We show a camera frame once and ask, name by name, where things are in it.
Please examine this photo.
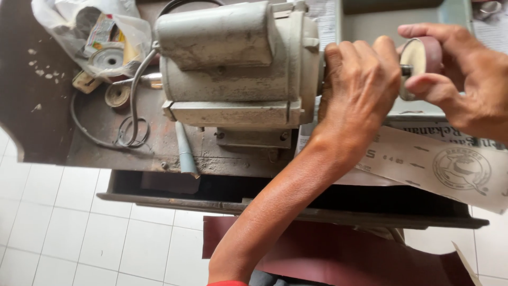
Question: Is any person's right hand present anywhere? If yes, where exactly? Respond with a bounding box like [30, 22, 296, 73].
[398, 23, 508, 144]

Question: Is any person's left hand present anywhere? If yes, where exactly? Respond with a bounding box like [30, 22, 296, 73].
[314, 35, 402, 160]

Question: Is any red sanding drum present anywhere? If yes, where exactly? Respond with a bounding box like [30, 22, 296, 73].
[398, 36, 443, 102]

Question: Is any grey metal tray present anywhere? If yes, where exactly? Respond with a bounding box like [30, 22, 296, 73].
[335, 0, 475, 122]

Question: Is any newspaper sheet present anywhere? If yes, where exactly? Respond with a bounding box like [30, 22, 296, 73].
[295, 0, 508, 187]

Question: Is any grey electric motor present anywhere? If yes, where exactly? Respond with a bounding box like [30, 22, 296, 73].
[154, 0, 327, 151]

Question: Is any printed white sandpaper sheet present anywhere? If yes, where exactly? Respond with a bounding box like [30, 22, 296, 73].
[352, 126, 508, 215]

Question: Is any grey rolled tube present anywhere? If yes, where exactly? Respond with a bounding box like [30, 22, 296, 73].
[175, 121, 201, 179]

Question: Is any red sandpaper sheet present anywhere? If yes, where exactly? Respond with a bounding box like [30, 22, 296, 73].
[202, 215, 483, 286]

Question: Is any chrome metal tool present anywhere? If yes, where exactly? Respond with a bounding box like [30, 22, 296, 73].
[113, 72, 164, 89]

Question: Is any clear plastic bag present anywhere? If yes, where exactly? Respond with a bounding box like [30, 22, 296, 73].
[31, 0, 153, 78]

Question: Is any open table drawer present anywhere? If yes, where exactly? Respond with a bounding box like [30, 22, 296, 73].
[97, 169, 489, 230]

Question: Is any brown round wheel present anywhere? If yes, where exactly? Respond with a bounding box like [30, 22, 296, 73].
[104, 83, 131, 109]

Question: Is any metal disc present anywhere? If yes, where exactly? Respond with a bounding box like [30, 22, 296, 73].
[89, 47, 124, 73]

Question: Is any colourful printed packet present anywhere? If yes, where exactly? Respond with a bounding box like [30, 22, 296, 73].
[83, 14, 120, 57]

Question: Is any beige plug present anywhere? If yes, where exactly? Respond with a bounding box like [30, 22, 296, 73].
[72, 70, 102, 95]

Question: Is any thick black cable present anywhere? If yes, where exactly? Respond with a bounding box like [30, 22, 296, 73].
[158, 0, 225, 17]

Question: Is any grey power cable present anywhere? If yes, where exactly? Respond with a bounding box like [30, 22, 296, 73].
[128, 41, 162, 147]

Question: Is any thin black cable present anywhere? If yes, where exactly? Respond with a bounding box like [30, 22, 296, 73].
[70, 91, 151, 150]

